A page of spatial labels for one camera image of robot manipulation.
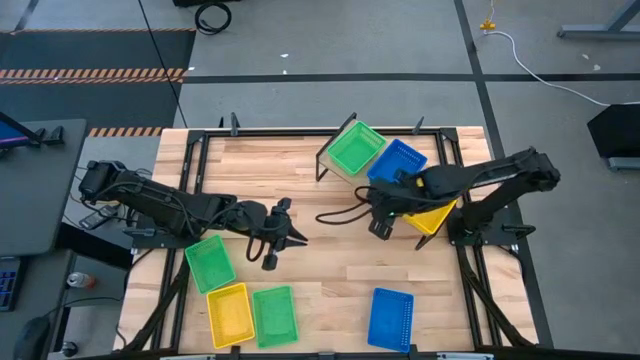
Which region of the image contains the coiled black cable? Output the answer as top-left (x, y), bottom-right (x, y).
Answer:
top-left (193, 1), bottom-right (234, 36)

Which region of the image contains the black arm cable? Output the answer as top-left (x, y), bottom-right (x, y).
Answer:
top-left (314, 185), bottom-right (376, 226)
top-left (244, 233), bottom-right (266, 264)

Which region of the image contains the black mat with hazard stripes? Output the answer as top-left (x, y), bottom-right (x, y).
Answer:
top-left (0, 28), bottom-right (197, 139)

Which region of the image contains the dark keyboard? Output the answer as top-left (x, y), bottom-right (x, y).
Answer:
top-left (0, 256), bottom-right (22, 313)

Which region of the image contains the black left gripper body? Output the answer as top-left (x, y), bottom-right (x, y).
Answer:
top-left (234, 197), bottom-right (297, 272)

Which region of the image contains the black box on floor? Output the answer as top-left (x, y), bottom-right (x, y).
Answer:
top-left (586, 102), bottom-right (640, 160)

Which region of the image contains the yellow plastic slotted basket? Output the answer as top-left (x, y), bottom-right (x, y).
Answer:
top-left (205, 282), bottom-right (256, 350)
top-left (401, 177), bottom-right (460, 237)

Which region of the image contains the silver and red drink can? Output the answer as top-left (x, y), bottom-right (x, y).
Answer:
top-left (66, 271), bottom-right (97, 290)

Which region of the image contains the thin black floor cable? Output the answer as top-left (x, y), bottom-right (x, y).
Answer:
top-left (135, 0), bottom-right (189, 130)

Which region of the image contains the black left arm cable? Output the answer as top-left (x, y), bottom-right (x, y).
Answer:
top-left (244, 233), bottom-right (266, 264)

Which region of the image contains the grey side desk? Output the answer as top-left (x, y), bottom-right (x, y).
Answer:
top-left (0, 118), bottom-right (89, 257)

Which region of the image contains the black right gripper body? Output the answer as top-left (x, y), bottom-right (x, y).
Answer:
top-left (366, 168), bottom-right (441, 242)

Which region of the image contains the black computer mouse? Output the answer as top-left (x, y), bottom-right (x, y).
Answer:
top-left (11, 315), bottom-right (52, 360)

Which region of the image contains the grey metal table leg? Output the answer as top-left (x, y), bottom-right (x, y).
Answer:
top-left (556, 0), bottom-right (640, 40)

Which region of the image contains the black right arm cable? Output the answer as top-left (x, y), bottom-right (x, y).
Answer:
top-left (314, 185), bottom-right (376, 226)

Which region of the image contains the blue plastic slotted basket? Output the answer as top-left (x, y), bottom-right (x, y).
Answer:
top-left (367, 286), bottom-right (416, 354)
top-left (366, 138), bottom-right (429, 184)

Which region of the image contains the monitor with blue screen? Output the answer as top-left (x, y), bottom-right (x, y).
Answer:
top-left (0, 111), bottom-right (44, 151)

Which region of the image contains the white floor cable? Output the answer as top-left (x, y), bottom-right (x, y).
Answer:
top-left (482, 29), bottom-right (614, 108)

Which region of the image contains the green plastic slotted basket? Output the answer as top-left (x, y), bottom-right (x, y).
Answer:
top-left (251, 284), bottom-right (300, 350)
top-left (184, 233), bottom-right (237, 296)
top-left (326, 120), bottom-right (388, 177)

